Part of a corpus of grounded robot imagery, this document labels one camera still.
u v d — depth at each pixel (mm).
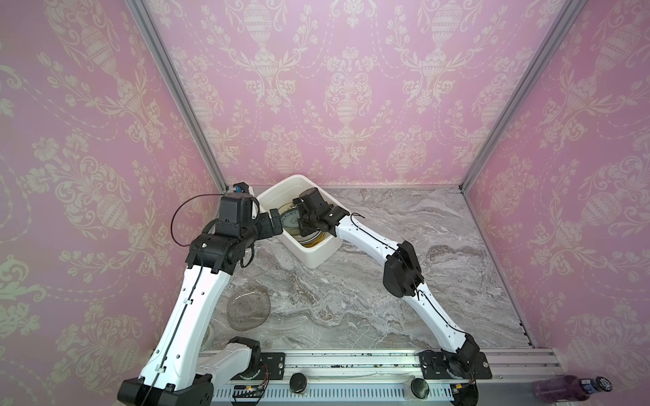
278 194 1010
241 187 602
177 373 366
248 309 853
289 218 1023
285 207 1056
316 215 758
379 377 730
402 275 639
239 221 502
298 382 635
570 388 637
